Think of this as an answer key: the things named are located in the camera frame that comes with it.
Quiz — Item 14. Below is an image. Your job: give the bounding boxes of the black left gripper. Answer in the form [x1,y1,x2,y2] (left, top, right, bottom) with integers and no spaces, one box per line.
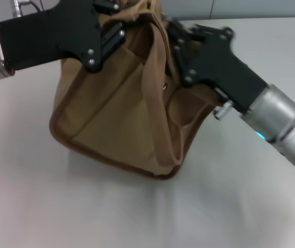
[0,0,127,73]

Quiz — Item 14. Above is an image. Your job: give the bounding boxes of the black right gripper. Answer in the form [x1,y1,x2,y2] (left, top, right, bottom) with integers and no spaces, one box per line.
[162,14,268,114]

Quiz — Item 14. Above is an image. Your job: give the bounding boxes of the khaki canvas food bag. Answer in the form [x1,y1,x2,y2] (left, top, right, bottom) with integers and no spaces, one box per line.
[49,0,224,180]

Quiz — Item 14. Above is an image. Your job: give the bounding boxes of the silver right gripper cable connector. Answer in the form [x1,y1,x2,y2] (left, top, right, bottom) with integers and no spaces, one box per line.
[213,100,234,120]

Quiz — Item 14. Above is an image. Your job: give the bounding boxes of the silver gripper cable connector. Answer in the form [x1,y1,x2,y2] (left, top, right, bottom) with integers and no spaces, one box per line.
[213,100,234,120]
[11,0,44,18]

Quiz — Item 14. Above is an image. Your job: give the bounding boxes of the silver left gripper cable connector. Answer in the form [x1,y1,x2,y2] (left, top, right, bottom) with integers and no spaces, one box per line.
[11,0,44,18]

